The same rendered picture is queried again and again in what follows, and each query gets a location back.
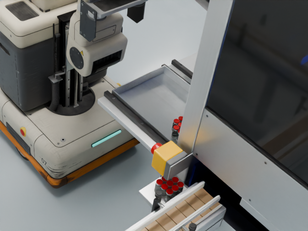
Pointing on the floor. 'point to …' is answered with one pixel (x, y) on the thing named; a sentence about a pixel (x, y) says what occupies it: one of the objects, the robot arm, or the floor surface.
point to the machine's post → (203, 77)
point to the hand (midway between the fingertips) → (221, 69)
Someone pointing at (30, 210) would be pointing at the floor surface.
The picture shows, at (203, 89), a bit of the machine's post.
